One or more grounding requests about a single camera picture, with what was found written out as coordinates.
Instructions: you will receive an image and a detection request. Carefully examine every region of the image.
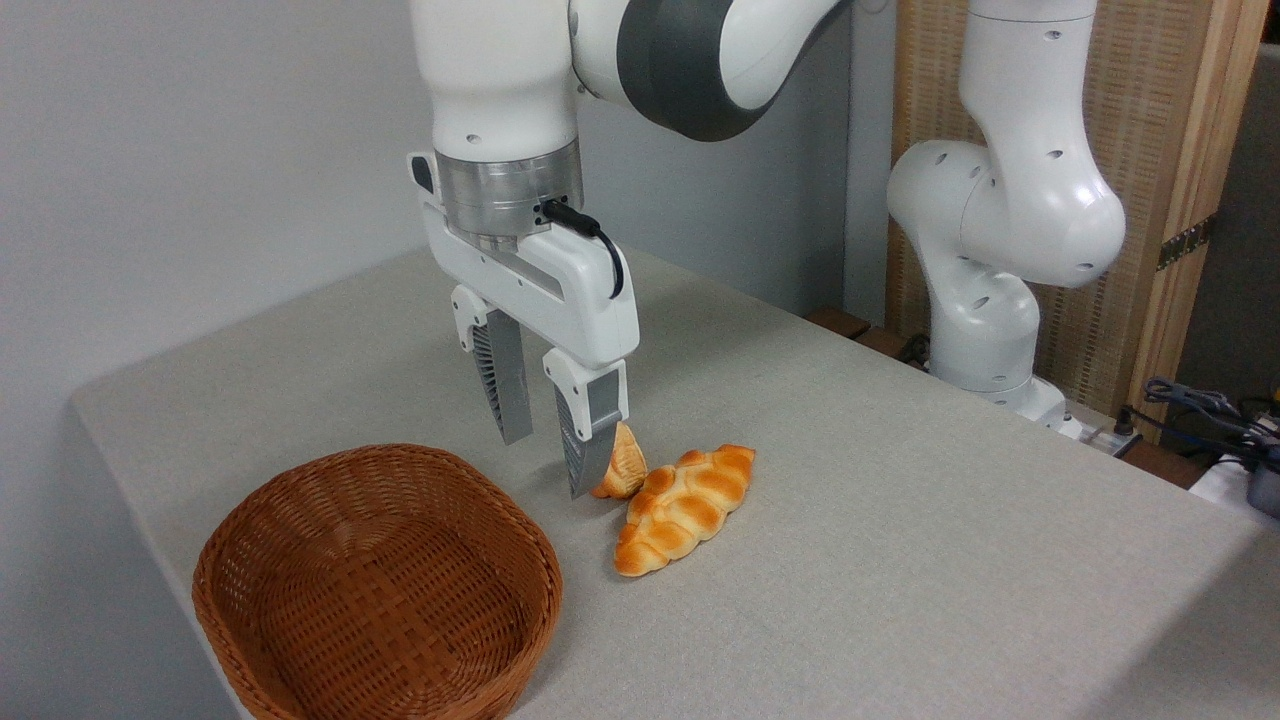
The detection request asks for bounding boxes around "brown wooden board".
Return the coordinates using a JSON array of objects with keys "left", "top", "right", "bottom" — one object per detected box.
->
[
  {"left": 853, "top": 326, "right": 931, "bottom": 373},
  {"left": 805, "top": 306, "right": 873, "bottom": 341},
  {"left": 1118, "top": 438, "right": 1209, "bottom": 491}
]

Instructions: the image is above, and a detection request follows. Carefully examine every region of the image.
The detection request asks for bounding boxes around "small golden bread roll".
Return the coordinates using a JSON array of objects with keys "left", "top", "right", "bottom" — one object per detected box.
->
[{"left": 591, "top": 421, "right": 650, "bottom": 501}]

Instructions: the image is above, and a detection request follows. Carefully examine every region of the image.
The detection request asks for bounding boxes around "wooden woven folding screen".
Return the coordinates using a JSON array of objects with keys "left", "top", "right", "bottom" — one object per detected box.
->
[{"left": 885, "top": 0, "right": 1272, "bottom": 443}]

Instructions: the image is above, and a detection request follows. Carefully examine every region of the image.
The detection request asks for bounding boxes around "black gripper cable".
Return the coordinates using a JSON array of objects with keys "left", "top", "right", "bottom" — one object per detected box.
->
[{"left": 541, "top": 199, "right": 626, "bottom": 301}]

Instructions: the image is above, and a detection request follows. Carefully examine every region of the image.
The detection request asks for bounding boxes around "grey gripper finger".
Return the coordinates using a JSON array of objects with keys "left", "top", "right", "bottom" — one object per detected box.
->
[
  {"left": 450, "top": 284, "right": 536, "bottom": 447},
  {"left": 542, "top": 346, "right": 630, "bottom": 500}
]

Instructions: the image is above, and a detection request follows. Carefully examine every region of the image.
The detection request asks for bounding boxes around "dark cable bundle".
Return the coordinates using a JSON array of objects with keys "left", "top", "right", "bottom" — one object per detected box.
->
[{"left": 1143, "top": 377, "right": 1280, "bottom": 473}]

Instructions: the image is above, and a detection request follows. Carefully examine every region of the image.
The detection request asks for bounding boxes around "brown wicker basket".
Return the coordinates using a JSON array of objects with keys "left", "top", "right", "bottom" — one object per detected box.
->
[{"left": 191, "top": 443, "right": 565, "bottom": 720}]

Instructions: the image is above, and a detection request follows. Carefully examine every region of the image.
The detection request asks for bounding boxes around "braided golden bread loaf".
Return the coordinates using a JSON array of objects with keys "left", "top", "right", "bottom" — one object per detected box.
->
[{"left": 613, "top": 443, "right": 758, "bottom": 579}]

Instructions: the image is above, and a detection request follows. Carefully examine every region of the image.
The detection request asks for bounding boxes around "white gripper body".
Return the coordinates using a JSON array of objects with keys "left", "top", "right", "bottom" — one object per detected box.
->
[{"left": 408, "top": 150, "right": 641, "bottom": 371}]

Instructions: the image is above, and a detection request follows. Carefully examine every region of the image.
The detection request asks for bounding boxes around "dark metal screen hinge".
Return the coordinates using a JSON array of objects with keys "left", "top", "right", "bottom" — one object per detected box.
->
[{"left": 1156, "top": 212, "right": 1219, "bottom": 273}]

